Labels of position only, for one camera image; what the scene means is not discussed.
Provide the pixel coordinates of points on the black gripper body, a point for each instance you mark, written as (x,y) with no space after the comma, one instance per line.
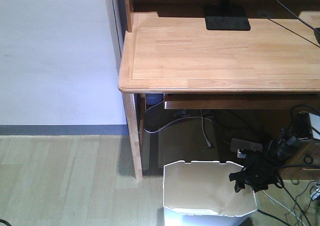
(257,175)

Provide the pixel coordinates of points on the wooden desk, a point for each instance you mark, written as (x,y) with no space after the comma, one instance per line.
(167,49)

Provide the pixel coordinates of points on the black computer monitor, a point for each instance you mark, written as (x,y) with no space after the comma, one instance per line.
(225,16)

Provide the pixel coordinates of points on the grey power strip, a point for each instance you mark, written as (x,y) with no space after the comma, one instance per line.
(243,147)

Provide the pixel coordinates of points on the white cardboard trash bin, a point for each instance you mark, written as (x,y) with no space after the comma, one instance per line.
(200,193)

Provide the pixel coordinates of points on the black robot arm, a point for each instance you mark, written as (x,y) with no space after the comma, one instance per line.
(305,129)

